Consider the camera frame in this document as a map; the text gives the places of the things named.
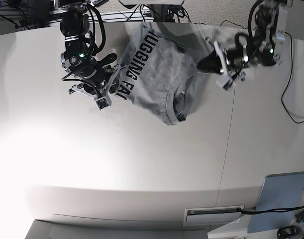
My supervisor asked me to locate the black cable at slot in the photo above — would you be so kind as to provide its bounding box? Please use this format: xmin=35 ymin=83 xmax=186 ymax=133
xmin=237 ymin=205 xmax=304 ymax=215

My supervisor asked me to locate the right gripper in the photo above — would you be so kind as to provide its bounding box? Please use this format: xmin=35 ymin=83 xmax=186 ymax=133
xmin=68 ymin=64 xmax=125 ymax=102

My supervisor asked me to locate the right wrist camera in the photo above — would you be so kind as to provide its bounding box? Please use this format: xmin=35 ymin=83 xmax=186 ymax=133
xmin=95 ymin=96 xmax=111 ymax=111

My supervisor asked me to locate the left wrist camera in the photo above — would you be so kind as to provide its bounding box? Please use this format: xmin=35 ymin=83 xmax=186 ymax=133
xmin=216 ymin=75 xmax=235 ymax=91

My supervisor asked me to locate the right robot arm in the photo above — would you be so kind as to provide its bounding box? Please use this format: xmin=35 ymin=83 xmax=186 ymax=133
xmin=59 ymin=0 xmax=125 ymax=110

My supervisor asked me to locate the white cable slot tray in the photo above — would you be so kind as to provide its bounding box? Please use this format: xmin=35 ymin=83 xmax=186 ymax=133
xmin=183 ymin=205 xmax=244 ymax=227

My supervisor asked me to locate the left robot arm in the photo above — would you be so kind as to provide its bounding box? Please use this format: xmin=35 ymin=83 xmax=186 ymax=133
xmin=197 ymin=0 xmax=293 ymax=91

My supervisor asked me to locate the grey T-shirt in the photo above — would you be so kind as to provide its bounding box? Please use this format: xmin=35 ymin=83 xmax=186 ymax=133
xmin=115 ymin=25 xmax=210 ymax=125

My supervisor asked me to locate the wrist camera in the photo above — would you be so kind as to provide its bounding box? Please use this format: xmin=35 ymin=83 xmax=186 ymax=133
xmin=216 ymin=75 xmax=235 ymax=91
xmin=95 ymin=96 xmax=111 ymax=111

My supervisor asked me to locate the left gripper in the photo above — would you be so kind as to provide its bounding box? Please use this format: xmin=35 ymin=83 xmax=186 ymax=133
xmin=197 ymin=37 xmax=246 ymax=85

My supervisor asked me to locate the black cable on table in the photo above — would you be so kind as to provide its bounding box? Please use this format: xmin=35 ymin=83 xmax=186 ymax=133
xmin=281 ymin=32 xmax=304 ymax=124

